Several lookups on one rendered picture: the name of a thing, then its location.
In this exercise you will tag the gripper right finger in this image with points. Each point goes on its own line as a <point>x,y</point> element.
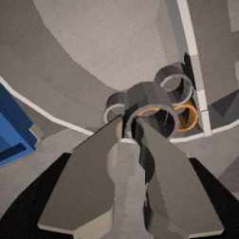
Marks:
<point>183,200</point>

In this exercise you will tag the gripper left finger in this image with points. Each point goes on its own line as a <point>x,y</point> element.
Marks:
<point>74,198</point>

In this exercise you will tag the white round turntable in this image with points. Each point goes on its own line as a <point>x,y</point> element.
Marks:
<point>65,58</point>

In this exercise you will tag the blue crate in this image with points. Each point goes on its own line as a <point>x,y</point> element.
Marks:
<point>21,130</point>

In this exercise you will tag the grey metal sleeve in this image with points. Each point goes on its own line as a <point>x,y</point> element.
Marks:
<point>146,95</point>
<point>114,100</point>
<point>185,89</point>

